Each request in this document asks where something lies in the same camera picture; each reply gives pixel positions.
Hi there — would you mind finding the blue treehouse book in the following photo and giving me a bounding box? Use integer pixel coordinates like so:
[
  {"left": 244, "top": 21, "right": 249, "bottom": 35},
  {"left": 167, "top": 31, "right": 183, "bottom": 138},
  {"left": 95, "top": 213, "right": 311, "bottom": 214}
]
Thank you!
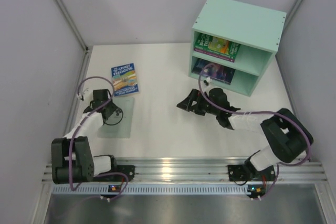
[{"left": 111, "top": 63, "right": 139, "bottom": 97}]

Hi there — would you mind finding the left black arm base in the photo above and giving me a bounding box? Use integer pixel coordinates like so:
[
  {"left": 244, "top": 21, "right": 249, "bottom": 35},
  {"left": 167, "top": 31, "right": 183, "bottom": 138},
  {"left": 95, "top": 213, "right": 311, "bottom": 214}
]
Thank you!
[{"left": 93, "top": 165, "right": 135, "bottom": 182}]

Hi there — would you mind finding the green 104-storey treehouse book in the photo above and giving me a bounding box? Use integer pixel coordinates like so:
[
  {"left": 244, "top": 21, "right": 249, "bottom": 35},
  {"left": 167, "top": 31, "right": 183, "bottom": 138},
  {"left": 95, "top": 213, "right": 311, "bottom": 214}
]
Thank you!
[{"left": 194, "top": 33, "right": 241, "bottom": 58}]

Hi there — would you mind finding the mint green wooden shelf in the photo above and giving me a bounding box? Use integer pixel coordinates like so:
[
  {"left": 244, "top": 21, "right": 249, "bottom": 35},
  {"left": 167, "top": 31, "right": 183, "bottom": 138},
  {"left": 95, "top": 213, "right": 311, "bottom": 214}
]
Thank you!
[{"left": 188, "top": 0, "right": 287, "bottom": 97}]

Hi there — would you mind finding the purple 117-storey treehouse book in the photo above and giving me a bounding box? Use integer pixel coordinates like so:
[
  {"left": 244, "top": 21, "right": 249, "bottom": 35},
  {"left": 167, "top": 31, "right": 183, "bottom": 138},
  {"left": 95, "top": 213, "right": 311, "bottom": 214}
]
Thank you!
[{"left": 194, "top": 48, "right": 235, "bottom": 62}]

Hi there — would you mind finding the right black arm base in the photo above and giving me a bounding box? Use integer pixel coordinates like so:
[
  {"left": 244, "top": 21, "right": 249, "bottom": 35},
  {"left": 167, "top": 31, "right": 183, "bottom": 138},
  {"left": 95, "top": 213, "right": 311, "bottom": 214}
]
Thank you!
[{"left": 227, "top": 156, "right": 276, "bottom": 185}]

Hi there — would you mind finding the dark galaxy cover book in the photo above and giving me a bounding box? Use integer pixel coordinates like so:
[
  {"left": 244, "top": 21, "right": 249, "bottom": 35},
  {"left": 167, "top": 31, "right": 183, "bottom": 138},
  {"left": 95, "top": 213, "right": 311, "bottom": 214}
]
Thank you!
[{"left": 192, "top": 58, "right": 235, "bottom": 85}]

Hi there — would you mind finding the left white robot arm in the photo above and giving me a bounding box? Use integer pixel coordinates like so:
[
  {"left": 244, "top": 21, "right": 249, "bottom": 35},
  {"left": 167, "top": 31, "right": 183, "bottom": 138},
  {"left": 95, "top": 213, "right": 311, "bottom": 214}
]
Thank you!
[{"left": 51, "top": 89, "right": 121, "bottom": 184}]

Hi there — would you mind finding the aluminium mounting rail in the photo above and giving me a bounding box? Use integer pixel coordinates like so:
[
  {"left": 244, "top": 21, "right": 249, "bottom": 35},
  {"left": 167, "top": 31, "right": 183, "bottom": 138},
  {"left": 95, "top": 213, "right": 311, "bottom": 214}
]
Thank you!
[{"left": 41, "top": 140, "right": 329, "bottom": 183}]

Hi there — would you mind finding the perforated cable duct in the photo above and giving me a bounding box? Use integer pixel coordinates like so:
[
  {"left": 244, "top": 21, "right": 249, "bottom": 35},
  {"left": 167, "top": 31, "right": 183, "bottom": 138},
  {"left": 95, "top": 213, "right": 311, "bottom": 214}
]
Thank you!
[{"left": 52, "top": 184, "right": 266, "bottom": 195}]

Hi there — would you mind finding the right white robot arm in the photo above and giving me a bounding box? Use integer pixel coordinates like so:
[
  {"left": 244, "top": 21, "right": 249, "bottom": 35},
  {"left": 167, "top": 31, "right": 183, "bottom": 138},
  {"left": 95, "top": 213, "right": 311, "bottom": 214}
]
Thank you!
[{"left": 176, "top": 88, "right": 313, "bottom": 173}]

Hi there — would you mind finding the pale green booklet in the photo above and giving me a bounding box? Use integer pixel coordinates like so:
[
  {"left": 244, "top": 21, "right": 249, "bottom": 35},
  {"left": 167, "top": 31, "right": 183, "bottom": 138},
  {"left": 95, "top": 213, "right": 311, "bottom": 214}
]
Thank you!
[{"left": 97, "top": 97, "right": 134, "bottom": 138}]

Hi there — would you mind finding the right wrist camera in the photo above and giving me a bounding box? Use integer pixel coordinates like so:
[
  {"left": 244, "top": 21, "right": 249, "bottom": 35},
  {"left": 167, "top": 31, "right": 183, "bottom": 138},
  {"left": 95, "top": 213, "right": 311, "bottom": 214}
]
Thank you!
[{"left": 203, "top": 77, "right": 212, "bottom": 86}]

